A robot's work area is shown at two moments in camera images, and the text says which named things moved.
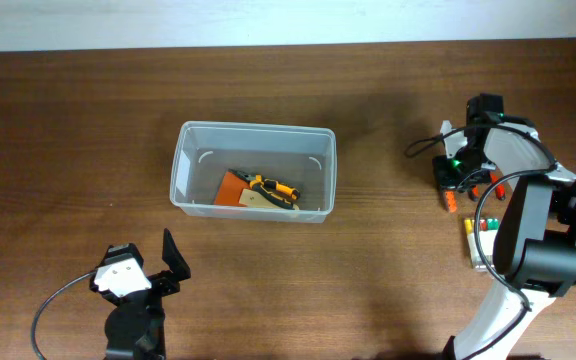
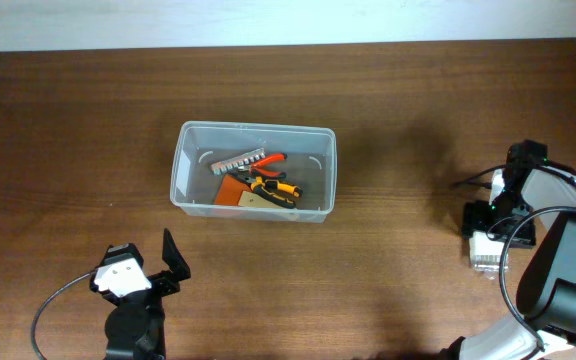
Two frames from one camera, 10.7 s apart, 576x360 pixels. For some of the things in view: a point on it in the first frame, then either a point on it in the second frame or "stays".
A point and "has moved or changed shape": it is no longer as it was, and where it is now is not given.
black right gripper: x=447 y=181 -> x=475 y=219
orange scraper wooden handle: x=236 y=191 stays
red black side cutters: x=500 y=188 has moved or changed shape
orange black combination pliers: x=270 y=190 stays
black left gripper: x=169 y=283 stays
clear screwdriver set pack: x=487 y=232 stays
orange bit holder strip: x=451 y=200 -> x=237 y=163
